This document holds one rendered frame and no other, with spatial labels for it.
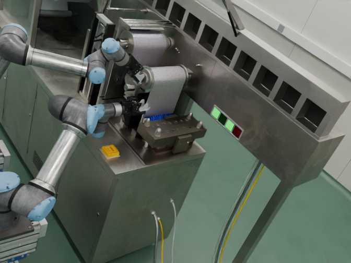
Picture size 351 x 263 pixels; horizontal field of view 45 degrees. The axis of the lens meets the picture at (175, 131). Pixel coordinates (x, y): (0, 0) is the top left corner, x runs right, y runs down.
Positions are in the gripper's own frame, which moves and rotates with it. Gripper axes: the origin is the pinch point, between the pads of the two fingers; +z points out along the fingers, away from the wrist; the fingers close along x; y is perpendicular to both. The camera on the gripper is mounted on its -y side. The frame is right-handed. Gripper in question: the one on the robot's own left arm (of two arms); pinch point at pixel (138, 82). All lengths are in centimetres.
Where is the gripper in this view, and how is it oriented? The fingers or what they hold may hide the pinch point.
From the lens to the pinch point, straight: 234.0
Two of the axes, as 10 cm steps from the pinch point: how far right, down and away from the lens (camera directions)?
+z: 3.8, 3.9, 8.4
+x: -5.9, -6.0, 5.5
